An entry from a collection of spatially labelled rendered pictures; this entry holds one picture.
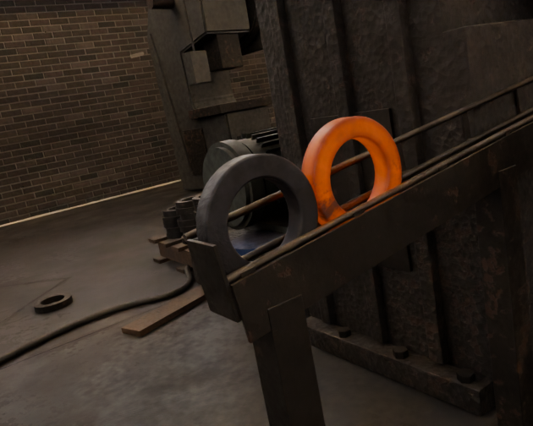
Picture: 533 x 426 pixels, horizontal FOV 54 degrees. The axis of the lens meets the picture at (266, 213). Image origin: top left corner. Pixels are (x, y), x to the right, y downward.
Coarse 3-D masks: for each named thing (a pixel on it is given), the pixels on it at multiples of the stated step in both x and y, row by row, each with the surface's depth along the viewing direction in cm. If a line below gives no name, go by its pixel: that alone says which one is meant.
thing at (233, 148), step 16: (272, 128) 229; (224, 144) 213; (240, 144) 212; (256, 144) 216; (272, 144) 218; (208, 160) 223; (224, 160) 212; (208, 176) 227; (240, 192) 209; (256, 192) 206; (272, 192) 213; (272, 208) 218; (240, 224) 220; (256, 224) 235; (272, 224) 225
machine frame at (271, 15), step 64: (256, 0) 157; (320, 0) 136; (384, 0) 116; (448, 0) 110; (512, 0) 124; (320, 64) 142; (384, 64) 124; (448, 64) 111; (512, 64) 116; (320, 128) 147; (448, 128) 115; (448, 256) 124; (320, 320) 173; (384, 320) 147; (448, 320) 129; (448, 384) 126
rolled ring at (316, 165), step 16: (336, 128) 77; (352, 128) 78; (368, 128) 80; (384, 128) 82; (320, 144) 76; (336, 144) 77; (368, 144) 83; (384, 144) 82; (304, 160) 77; (320, 160) 76; (384, 160) 83; (320, 176) 76; (384, 176) 84; (400, 176) 85; (320, 192) 76; (320, 208) 76; (336, 208) 78
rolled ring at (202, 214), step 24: (240, 168) 68; (264, 168) 70; (288, 168) 72; (216, 192) 66; (288, 192) 74; (312, 192) 75; (216, 216) 67; (288, 216) 77; (312, 216) 75; (216, 240) 67; (288, 240) 75; (240, 264) 69
